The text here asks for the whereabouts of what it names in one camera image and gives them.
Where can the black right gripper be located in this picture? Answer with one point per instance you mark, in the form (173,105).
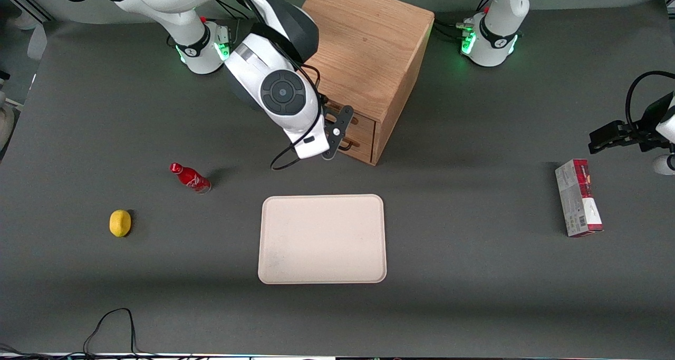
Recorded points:
(324,99)

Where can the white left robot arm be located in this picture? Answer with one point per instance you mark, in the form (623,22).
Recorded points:
(495,33)

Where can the red soda bottle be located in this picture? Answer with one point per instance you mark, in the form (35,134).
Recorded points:
(191,178)

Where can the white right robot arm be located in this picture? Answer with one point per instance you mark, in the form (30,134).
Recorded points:
(279,59)

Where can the grey and red carton box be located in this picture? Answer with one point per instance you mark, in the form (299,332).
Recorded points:
(577,199)

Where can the beige plastic tray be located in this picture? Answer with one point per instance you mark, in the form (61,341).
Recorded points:
(322,240)

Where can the yellow lemon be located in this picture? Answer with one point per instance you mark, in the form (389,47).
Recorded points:
(120,223)

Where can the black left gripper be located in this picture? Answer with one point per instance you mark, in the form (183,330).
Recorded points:
(641,132)

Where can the oak wooden drawer cabinet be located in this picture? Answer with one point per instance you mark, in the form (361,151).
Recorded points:
(374,38)

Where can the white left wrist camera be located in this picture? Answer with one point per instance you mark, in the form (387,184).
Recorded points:
(663,164)

